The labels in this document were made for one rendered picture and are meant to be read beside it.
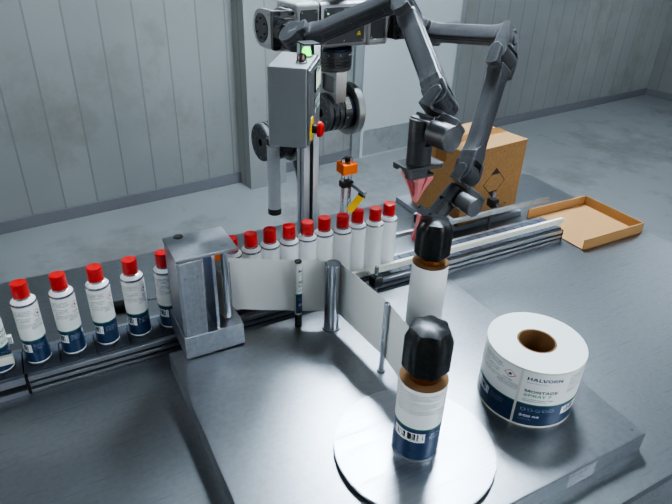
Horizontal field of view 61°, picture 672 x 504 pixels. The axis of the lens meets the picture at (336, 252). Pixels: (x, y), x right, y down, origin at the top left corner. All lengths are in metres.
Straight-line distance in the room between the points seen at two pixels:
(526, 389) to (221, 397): 0.62
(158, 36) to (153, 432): 3.08
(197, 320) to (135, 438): 0.27
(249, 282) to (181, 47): 2.84
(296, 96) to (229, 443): 0.77
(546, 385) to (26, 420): 1.07
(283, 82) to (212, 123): 2.93
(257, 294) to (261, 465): 0.45
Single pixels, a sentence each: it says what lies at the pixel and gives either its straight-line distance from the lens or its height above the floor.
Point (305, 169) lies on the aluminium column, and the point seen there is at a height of 1.17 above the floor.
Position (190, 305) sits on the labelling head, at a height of 1.03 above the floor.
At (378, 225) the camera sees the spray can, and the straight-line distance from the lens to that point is 1.59.
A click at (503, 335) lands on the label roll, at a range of 1.26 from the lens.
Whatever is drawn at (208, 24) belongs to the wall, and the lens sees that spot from 4.14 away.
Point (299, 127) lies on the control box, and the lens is 1.39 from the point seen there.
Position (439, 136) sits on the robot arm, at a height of 1.37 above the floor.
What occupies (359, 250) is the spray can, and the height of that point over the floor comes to 0.97.
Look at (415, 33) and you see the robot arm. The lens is 1.54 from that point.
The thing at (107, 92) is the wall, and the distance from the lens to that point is 4.00.
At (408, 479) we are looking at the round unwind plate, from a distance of 1.13.
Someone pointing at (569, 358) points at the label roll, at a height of 1.02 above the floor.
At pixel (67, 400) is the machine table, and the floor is 0.83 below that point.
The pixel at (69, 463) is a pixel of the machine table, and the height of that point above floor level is 0.83.
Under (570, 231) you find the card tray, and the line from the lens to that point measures 2.20.
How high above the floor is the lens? 1.76
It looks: 30 degrees down
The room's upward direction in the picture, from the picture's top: 2 degrees clockwise
